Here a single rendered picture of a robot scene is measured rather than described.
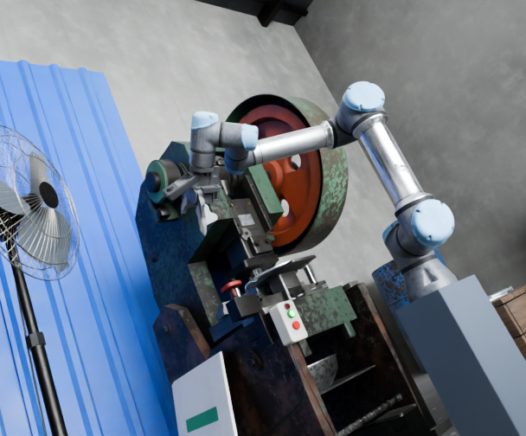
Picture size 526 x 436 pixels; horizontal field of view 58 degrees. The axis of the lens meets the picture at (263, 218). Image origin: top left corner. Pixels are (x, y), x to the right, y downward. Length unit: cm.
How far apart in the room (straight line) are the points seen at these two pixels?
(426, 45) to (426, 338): 424
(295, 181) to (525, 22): 320
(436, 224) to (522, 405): 51
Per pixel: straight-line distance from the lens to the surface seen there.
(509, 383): 144
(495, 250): 502
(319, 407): 162
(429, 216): 133
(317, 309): 184
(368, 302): 196
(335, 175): 217
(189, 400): 213
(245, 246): 197
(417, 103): 533
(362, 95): 146
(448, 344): 141
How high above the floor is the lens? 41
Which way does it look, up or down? 18 degrees up
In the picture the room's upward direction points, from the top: 24 degrees counter-clockwise
